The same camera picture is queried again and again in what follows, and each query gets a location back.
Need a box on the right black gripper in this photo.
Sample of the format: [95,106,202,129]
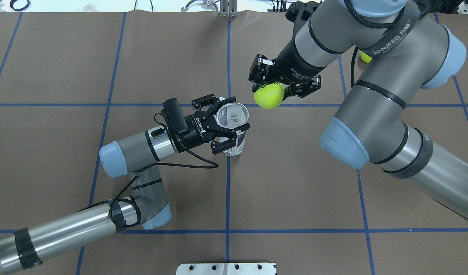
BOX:
[248,54,322,98]

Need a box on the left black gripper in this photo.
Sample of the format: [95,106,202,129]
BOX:
[175,94,251,155]

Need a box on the yellow tennis ball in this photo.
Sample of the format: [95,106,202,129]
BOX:
[253,82,285,109]
[360,52,372,64]

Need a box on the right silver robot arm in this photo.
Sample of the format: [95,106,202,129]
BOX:
[249,0,468,221]

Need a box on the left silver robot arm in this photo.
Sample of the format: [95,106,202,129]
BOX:
[0,94,245,275]

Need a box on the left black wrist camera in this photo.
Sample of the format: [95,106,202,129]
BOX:
[162,99,190,141]

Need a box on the aluminium frame post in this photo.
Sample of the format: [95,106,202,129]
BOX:
[219,0,239,18]

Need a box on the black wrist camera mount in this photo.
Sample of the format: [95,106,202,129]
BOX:
[285,1,322,33]

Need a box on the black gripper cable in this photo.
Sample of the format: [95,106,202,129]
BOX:
[109,113,220,229]

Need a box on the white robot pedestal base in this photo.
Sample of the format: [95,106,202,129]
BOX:
[176,262,278,275]

